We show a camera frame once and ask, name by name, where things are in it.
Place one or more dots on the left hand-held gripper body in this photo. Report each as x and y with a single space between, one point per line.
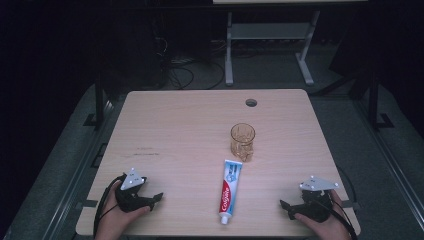
130 195

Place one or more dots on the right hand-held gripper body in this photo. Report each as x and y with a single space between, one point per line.
313 200

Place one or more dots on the toothpaste tube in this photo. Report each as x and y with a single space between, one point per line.
229 192

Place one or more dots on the amber glass cup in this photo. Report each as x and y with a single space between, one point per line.
242 141

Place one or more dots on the person's left hand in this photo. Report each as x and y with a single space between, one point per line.
115 220

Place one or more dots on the person's right hand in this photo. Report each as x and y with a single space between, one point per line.
328 226

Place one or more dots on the black metal stand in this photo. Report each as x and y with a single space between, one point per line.
100 100
375 100

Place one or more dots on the white metal stand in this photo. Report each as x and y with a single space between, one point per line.
266 40

